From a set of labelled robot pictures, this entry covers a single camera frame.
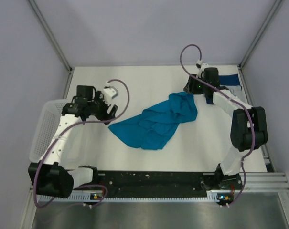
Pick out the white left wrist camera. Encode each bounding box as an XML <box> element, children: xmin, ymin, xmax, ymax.
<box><xmin>102</xmin><ymin>82</ymin><xmax>118</xmax><ymax>104</ymax></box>

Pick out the aluminium frame left post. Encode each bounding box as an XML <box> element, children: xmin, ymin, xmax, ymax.
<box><xmin>26</xmin><ymin>0</ymin><xmax>73</xmax><ymax>72</ymax></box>

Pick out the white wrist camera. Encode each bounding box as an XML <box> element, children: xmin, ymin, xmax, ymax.
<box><xmin>102</xmin><ymin>82</ymin><xmax>118</xmax><ymax>104</ymax></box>
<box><xmin>196</xmin><ymin>59</ymin><xmax>209</xmax><ymax>71</ymax></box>

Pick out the folded navy cartoon print shirt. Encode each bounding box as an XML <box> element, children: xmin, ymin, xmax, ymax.
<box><xmin>203</xmin><ymin>74</ymin><xmax>242</xmax><ymax>104</ymax></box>

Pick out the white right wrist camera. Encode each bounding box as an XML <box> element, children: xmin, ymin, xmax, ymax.
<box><xmin>196</xmin><ymin>59</ymin><xmax>209</xmax><ymax>71</ymax></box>

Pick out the teal blue t shirt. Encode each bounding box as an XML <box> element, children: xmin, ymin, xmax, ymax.
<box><xmin>109</xmin><ymin>92</ymin><xmax>198</xmax><ymax>150</ymax></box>

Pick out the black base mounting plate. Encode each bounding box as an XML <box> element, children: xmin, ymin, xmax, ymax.
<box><xmin>72</xmin><ymin>169</ymin><xmax>243</xmax><ymax>198</ymax></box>

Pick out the aluminium frame post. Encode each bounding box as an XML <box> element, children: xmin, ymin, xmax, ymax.
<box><xmin>26</xmin><ymin>0</ymin><xmax>73</xmax><ymax>72</ymax></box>
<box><xmin>238</xmin><ymin>0</ymin><xmax>284</xmax><ymax>69</ymax></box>

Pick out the white perforated plastic basket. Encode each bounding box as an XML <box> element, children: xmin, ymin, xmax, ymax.
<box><xmin>29</xmin><ymin>99</ymin><xmax>68</xmax><ymax>163</ymax></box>

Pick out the grey slotted cable duct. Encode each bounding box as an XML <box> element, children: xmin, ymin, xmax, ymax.
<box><xmin>37</xmin><ymin>191</ymin><xmax>233</xmax><ymax>203</ymax></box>

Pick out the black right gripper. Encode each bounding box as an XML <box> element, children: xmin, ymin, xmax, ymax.
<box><xmin>182</xmin><ymin>74</ymin><xmax>207</xmax><ymax>95</ymax></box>

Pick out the aluminium frame front rail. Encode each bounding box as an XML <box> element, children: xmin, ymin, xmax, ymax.
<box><xmin>29</xmin><ymin>172</ymin><xmax>289</xmax><ymax>191</ymax></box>

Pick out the aluminium frame right post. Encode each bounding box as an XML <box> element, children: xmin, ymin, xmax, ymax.
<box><xmin>238</xmin><ymin>0</ymin><xmax>284</xmax><ymax>69</ymax></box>

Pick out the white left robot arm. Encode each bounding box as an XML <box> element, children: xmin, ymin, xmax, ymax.
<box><xmin>28</xmin><ymin>83</ymin><xmax>118</xmax><ymax>198</ymax></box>

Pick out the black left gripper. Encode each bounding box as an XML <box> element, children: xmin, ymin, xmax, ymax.
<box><xmin>87</xmin><ymin>91</ymin><xmax>117</xmax><ymax>125</ymax></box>

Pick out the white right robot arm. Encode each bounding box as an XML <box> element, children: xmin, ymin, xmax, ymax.
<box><xmin>185</xmin><ymin>64</ymin><xmax>268</xmax><ymax>190</ymax></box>

